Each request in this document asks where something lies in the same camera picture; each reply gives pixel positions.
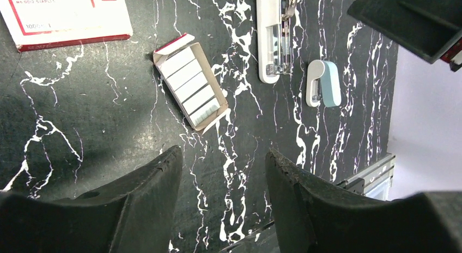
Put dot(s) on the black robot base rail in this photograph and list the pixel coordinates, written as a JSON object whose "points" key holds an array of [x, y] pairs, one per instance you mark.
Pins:
{"points": [[369, 185]]}

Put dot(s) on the red white staple box sleeve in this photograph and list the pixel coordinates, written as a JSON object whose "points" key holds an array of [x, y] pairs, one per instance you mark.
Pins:
{"points": [[45, 24]]}

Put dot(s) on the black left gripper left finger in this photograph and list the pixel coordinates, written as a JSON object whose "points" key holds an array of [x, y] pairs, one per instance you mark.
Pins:
{"points": [[134, 213]]}

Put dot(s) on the white metal stapler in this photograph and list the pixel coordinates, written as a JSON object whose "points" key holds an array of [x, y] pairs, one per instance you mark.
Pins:
{"points": [[273, 41]]}

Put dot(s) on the cardboard staple tray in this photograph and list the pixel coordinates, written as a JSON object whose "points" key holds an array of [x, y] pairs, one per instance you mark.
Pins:
{"points": [[187, 73]]}

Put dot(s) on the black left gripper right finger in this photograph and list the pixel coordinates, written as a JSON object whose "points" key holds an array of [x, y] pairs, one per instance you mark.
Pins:
{"points": [[305, 222]]}

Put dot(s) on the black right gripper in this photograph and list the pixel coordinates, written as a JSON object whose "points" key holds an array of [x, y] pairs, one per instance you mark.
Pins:
{"points": [[431, 29]]}

